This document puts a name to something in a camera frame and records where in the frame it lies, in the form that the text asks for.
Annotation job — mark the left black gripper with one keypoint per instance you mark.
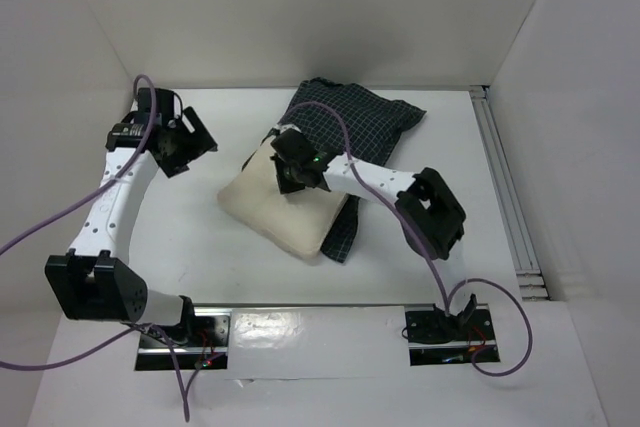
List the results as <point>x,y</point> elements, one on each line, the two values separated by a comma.
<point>198,143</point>

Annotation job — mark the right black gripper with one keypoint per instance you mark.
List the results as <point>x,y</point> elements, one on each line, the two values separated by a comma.
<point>286,179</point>

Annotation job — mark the cream pillow with bear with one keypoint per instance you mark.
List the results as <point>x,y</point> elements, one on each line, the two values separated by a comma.
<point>297,223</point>

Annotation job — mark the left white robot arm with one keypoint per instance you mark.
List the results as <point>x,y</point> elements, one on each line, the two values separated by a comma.
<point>93,280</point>

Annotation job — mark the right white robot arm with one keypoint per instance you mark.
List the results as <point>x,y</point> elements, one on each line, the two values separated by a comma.
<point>429,214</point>

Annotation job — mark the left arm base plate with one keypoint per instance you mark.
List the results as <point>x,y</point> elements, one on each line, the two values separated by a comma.
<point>199,343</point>

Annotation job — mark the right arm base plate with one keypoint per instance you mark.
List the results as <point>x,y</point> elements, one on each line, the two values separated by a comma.
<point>450,342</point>

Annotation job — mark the aluminium rail frame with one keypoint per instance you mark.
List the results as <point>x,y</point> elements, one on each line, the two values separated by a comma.
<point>528,272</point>

